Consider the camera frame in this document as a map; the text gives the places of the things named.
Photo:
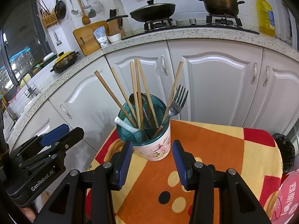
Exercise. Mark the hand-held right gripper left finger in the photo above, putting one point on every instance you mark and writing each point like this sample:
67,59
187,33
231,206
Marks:
125,165

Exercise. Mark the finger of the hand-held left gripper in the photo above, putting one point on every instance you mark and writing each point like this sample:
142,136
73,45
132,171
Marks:
55,133
67,140

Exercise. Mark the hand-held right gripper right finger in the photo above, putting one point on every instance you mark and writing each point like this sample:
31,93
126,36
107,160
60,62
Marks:
182,165

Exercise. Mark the floral utensil holder teal lid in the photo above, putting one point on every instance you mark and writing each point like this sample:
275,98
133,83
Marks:
156,149

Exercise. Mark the white ceramic spoon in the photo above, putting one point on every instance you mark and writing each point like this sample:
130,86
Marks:
121,122

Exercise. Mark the bundle of wooden chopsticks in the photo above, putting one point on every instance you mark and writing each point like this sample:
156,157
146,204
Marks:
136,86

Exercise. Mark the person's left hand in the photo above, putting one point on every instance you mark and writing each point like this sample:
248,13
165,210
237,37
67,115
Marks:
30,214

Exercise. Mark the white cabinet door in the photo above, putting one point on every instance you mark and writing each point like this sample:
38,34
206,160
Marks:
282,93
81,93
158,51
217,86
25,126

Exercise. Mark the orange yellow printed tablecloth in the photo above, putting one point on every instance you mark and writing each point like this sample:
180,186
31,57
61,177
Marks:
222,149

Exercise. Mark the steel kitchen faucet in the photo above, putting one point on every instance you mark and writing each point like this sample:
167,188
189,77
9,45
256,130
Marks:
29,89

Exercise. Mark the yellow sponge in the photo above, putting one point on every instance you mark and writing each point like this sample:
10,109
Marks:
25,79

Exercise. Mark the black casserole yellow lid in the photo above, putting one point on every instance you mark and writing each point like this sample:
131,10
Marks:
64,63

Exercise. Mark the green soap dish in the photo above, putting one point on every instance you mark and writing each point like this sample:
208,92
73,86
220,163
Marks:
50,58

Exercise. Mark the dark window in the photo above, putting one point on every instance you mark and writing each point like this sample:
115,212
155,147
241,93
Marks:
23,51

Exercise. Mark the steel peeler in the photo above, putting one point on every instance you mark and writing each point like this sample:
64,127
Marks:
58,42

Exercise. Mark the wooden cutting board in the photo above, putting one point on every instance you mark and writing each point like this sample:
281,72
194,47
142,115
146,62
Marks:
85,39

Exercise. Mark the black trash bin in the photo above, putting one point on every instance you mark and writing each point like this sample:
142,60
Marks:
283,151

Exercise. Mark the white and blue packet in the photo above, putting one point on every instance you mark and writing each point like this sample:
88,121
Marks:
101,36

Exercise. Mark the red plastic stool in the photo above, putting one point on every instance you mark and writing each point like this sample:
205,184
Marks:
288,198

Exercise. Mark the small white bowl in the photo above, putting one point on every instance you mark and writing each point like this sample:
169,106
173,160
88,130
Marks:
114,38

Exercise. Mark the wooden spatula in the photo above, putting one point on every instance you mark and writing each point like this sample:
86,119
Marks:
86,18

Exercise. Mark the small black frying pan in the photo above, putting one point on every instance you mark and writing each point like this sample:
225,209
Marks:
60,10

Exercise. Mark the steel ladle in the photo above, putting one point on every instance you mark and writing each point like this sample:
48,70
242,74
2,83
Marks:
74,11

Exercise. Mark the grey slotted turner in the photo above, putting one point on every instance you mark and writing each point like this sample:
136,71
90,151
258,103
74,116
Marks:
92,13

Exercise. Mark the steel mesh strainer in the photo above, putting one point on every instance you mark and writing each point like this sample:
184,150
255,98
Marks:
97,6

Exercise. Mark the speckled kitchen countertop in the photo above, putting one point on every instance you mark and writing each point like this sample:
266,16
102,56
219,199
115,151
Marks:
210,33

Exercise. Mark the black gas stove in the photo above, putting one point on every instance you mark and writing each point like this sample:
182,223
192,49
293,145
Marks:
186,28

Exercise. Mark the black wok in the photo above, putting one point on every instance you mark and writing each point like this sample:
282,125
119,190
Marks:
151,15

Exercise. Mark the glass wok lid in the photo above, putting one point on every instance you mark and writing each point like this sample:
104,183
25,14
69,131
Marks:
151,5

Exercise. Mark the bronze cooking pot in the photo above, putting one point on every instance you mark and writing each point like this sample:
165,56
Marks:
219,5

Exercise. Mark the yellow cooking oil bottle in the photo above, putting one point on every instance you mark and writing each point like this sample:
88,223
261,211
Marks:
265,16

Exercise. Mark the white framed glass door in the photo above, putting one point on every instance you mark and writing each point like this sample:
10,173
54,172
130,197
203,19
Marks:
294,28

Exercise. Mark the wooden wall chopstick holder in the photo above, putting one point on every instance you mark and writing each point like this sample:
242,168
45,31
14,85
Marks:
49,21

